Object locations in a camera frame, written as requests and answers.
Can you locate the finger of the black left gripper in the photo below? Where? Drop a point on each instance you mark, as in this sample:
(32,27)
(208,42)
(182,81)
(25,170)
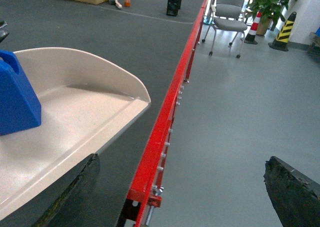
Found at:
(3,33)

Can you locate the orange bottle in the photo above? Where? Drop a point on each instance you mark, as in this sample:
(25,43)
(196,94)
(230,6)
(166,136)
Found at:
(127,3)

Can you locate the yellow black traffic cone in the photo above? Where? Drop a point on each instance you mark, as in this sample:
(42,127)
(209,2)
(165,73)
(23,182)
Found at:
(281,40)

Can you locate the grey office chair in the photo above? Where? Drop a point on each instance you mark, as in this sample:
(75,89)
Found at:
(228,16)

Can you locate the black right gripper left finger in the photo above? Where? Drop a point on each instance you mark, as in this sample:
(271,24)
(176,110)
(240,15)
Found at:
(68,210)

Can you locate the blue plastic part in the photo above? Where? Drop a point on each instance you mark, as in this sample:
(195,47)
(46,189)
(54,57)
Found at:
(20,108)

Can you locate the green potted plant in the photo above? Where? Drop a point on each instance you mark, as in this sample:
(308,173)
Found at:
(271,13)

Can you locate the wooden handled brush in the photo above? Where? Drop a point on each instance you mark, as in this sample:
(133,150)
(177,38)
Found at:
(115,3)

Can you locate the red table frame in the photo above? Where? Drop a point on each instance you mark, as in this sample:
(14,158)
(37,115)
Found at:
(144,194)

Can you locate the red white traffic cone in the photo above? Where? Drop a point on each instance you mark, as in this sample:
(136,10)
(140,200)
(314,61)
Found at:
(250,37)

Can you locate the beige plastic dustpan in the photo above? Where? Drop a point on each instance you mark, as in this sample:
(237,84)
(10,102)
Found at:
(86,103)

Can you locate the black crate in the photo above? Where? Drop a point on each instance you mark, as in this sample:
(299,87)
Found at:
(173,6)

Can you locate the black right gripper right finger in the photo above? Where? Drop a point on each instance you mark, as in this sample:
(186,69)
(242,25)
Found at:
(294,196)

